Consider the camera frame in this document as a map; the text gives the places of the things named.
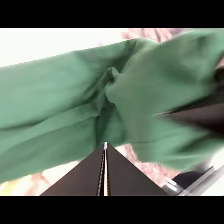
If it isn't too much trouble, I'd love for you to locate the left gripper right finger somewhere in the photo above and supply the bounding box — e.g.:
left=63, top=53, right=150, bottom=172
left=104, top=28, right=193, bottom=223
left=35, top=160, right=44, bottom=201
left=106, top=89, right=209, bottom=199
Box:
left=106, top=142, right=169, bottom=197

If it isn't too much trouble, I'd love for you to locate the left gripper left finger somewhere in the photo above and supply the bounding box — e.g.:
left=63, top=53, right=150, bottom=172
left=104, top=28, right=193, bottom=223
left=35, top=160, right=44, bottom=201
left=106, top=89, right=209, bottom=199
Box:
left=40, top=142, right=107, bottom=197

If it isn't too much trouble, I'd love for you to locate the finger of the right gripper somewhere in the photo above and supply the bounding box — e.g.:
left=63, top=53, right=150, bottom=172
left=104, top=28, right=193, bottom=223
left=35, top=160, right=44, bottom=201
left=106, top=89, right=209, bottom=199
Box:
left=154, top=100, right=224, bottom=135

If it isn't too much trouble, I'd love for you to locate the green shirt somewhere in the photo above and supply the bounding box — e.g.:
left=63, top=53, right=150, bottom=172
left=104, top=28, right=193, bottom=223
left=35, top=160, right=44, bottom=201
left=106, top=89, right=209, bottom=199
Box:
left=0, top=28, right=224, bottom=185

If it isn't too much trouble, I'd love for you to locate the silver frame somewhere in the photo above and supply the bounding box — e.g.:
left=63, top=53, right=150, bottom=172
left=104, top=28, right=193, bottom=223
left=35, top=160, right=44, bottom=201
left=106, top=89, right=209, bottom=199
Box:
left=162, top=164, right=224, bottom=197

